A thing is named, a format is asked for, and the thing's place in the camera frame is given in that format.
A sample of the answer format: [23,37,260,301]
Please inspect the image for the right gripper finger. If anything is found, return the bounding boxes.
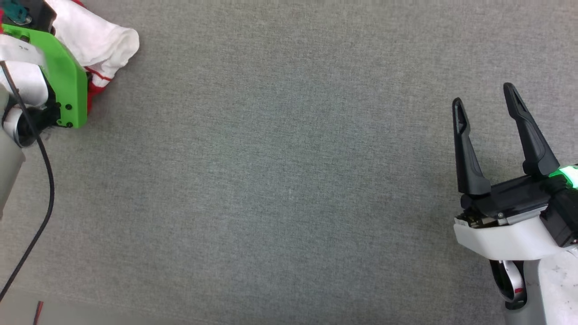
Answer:
[452,97,492,196]
[503,83,561,177]

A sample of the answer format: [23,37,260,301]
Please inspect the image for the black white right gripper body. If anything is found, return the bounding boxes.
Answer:
[453,165,578,262]

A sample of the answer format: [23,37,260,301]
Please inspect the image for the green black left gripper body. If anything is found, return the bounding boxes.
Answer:
[0,0,88,129]

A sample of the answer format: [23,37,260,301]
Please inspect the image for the red white basketball jersey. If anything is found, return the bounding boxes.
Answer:
[45,0,140,113]

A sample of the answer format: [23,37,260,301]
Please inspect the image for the grey fabric sofa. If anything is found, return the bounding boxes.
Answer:
[0,0,578,325]

